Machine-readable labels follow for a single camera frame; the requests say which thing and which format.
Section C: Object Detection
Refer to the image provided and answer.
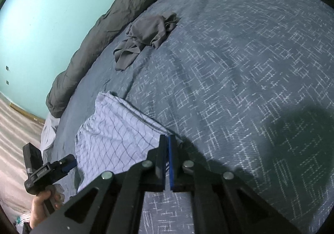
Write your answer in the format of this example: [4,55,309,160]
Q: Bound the dark grey garment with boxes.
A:
[113,12,179,71]

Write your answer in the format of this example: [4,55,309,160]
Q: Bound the person's left hand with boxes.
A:
[29,184,65,229]

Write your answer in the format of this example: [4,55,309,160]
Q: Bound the light grey sheet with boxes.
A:
[40,113,60,163]

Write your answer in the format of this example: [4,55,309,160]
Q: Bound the light blue plaid shorts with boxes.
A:
[75,92,171,190]

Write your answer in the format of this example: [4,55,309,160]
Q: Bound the blue patterned bed cover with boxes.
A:
[50,0,333,233]

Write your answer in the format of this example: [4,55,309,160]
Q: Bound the dark grey rolled duvet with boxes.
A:
[46,0,156,118]

